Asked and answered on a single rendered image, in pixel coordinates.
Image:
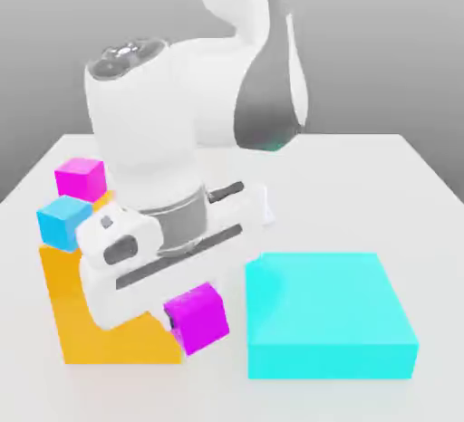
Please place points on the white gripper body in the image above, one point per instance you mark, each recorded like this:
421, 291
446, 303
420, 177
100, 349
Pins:
108, 302

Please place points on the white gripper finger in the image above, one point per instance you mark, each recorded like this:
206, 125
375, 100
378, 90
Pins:
170, 322

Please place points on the small purple cube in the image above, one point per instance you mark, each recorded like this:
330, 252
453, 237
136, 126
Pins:
201, 320

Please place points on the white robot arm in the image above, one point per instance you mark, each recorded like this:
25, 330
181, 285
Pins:
145, 110

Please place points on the small blue cube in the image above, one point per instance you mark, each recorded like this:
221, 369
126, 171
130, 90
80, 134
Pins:
59, 222

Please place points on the small magenta cube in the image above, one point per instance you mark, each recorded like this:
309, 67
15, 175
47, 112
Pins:
81, 179

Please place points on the large orange box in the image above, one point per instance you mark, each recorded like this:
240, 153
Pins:
108, 342

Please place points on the large cyan box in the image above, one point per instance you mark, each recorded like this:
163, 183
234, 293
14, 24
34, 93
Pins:
326, 313

